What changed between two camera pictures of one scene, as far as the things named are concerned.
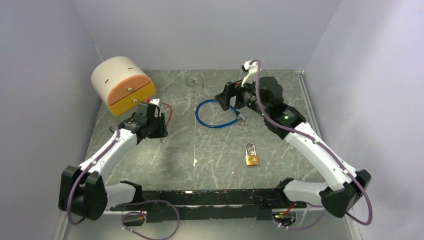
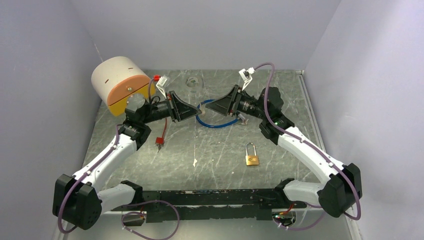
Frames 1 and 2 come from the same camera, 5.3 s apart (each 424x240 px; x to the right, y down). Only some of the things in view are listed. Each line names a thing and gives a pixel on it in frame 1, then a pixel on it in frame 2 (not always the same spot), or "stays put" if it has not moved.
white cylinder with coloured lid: x=122 y=83 stays put
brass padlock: x=251 y=160 stays put
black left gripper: x=148 y=136 -> x=183 y=110
